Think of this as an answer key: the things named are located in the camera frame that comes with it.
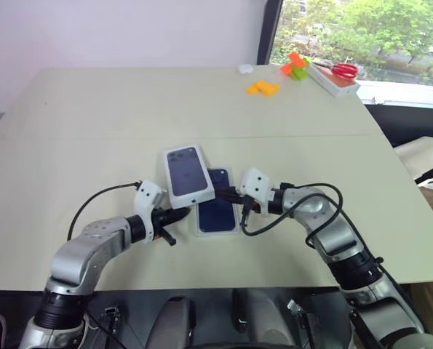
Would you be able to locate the orange and green block toy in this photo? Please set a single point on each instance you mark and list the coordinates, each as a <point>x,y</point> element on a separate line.
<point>296,67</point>

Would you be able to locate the white window sill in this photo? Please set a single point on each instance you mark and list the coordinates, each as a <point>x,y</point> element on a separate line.
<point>401,94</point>

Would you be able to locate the dark rounded grey shape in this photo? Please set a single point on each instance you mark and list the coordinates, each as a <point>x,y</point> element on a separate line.
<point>178,321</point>
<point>263,318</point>

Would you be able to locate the yellow building blocks piece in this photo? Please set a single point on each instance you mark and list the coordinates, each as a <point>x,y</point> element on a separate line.
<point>263,88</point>

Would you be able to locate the flat white box orange print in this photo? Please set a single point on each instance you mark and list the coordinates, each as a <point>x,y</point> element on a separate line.
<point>334,85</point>

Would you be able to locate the white phone box lid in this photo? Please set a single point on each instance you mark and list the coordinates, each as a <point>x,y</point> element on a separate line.
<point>187,174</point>

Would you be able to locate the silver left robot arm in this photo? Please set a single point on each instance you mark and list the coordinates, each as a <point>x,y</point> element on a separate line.
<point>89,243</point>

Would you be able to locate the black window frame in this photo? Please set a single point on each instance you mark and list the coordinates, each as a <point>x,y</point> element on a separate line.
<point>269,29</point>

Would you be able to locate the small white earbuds case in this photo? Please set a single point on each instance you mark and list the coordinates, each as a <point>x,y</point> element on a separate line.
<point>245,68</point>

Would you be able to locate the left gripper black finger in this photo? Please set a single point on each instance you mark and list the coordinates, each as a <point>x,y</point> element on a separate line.
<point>168,240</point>
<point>176,216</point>

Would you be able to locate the white phone box base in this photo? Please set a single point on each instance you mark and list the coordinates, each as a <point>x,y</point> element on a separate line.
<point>219,234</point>

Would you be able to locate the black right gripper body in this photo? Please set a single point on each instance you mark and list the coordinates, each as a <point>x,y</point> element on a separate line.
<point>256,205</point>

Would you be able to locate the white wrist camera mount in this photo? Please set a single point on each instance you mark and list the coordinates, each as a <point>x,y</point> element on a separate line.
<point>254,183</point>
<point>147,200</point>

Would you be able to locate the small metal bracket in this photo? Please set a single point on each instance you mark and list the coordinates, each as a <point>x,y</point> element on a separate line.
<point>294,307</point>
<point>111,313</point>

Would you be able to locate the beige cushion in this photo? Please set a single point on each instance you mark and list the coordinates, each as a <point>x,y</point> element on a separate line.
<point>420,156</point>

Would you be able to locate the dark blue smartphone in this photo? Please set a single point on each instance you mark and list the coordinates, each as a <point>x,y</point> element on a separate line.
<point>216,218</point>

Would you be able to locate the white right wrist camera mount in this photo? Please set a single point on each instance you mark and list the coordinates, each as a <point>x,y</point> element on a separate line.
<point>254,183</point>

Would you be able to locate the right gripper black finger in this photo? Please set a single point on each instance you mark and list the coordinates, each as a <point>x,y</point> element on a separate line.
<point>232,193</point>
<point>244,216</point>

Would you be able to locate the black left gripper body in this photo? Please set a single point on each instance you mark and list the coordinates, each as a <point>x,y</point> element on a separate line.
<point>159,221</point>

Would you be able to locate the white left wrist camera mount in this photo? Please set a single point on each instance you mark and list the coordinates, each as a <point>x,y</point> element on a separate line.
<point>147,200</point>

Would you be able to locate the green trees outside window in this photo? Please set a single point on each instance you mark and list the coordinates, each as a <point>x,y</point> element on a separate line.
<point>365,32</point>

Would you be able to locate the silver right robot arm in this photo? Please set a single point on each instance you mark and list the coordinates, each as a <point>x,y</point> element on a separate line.
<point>329,225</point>

